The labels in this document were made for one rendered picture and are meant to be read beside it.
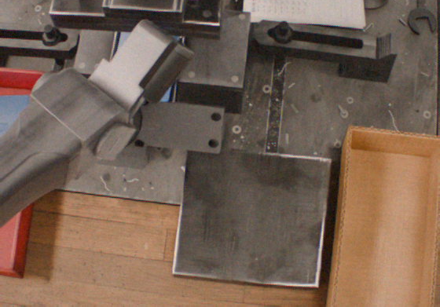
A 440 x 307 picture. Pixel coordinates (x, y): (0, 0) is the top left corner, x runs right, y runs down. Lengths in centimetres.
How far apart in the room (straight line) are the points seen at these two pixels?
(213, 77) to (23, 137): 39
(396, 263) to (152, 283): 29
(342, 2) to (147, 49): 42
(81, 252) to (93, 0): 32
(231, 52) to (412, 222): 30
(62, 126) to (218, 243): 38
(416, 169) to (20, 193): 57
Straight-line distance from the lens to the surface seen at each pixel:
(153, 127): 92
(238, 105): 116
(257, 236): 112
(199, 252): 111
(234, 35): 113
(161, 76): 86
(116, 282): 113
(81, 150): 78
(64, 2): 99
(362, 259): 114
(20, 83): 120
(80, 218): 116
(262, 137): 117
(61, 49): 116
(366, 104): 120
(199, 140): 92
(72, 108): 79
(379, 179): 117
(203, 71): 111
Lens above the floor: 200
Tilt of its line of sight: 71 degrees down
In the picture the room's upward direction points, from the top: straight up
